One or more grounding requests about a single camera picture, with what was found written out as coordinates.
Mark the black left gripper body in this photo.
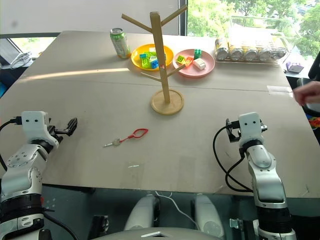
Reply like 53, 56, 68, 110
46, 124, 64, 145

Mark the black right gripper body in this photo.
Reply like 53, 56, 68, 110
227, 124, 242, 144

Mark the grey rounded object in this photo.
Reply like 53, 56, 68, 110
302, 101, 320, 113

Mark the person's bare hand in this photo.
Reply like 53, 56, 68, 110
292, 80, 320, 106

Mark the colourful toy pile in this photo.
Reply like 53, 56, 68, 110
308, 116, 320, 131

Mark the silver key with red loop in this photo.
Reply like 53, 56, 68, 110
103, 127, 149, 149

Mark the pink plate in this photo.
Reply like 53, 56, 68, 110
172, 48, 216, 79

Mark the large white toy brick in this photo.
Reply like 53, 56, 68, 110
192, 58, 207, 71

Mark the purple small object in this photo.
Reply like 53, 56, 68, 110
285, 60, 305, 74

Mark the wooden tree hanger stand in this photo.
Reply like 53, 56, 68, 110
121, 4, 189, 116

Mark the silver drink can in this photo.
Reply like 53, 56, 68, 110
243, 47, 259, 62
258, 48, 273, 62
272, 48, 286, 61
215, 37, 230, 61
229, 46, 244, 62

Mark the black chair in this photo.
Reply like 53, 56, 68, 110
307, 57, 320, 81

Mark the white right robot leg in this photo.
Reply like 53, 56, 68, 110
194, 194, 225, 239

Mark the white robot leg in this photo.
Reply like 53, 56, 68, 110
123, 194, 158, 231
194, 194, 225, 239

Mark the clear can dispenser rack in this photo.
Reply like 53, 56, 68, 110
214, 15, 293, 65

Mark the yellow plate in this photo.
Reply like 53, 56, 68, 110
130, 43, 174, 69

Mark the green soda can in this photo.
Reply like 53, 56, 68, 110
109, 27, 132, 60

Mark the black table clamp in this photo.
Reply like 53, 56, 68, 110
93, 214, 110, 236

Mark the white left robot leg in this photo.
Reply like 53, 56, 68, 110
123, 194, 158, 231

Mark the grey robot torso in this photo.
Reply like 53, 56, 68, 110
91, 226, 226, 240

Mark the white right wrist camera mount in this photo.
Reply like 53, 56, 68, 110
237, 112, 265, 146

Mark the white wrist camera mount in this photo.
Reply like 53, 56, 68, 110
237, 112, 265, 146
20, 110, 60, 149

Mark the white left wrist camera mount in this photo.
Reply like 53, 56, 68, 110
20, 110, 60, 149

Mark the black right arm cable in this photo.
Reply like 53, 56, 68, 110
212, 124, 254, 193

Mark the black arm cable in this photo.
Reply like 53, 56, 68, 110
0, 115, 24, 174
212, 124, 254, 193

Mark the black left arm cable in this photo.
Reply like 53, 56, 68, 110
0, 115, 24, 174

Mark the white cable bundle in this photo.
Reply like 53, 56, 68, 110
9, 50, 34, 70

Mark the metal table bracket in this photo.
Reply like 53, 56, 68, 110
229, 217, 245, 230

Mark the thin white cable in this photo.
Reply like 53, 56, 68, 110
154, 190, 201, 231

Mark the black window frame post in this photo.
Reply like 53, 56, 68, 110
176, 0, 189, 36

